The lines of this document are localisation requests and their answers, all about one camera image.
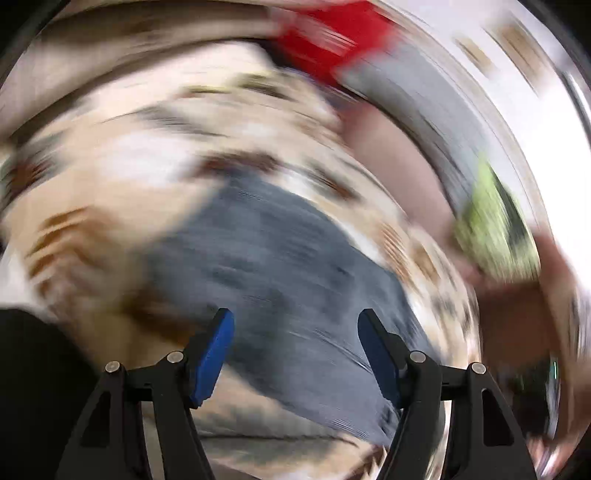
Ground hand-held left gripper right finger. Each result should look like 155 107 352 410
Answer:
358 308 539 480

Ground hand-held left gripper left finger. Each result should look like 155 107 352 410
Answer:
55 308 235 480

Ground blue denim pants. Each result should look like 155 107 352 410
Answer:
148 173 444 448

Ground pink beige blanket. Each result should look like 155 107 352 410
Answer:
531 231 591 476

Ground green patterned cloth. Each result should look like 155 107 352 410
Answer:
452 157 541 282

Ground pink bolster cushion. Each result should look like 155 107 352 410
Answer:
342 108 490 287

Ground leaf print blanket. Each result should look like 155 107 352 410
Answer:
0 37 485 480

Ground grey quilted pillow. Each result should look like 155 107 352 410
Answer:
342 44 504 213

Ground red paper bag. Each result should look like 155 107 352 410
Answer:
274 0 402 88

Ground striped floral fabric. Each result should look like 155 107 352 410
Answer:
28 0 296 88

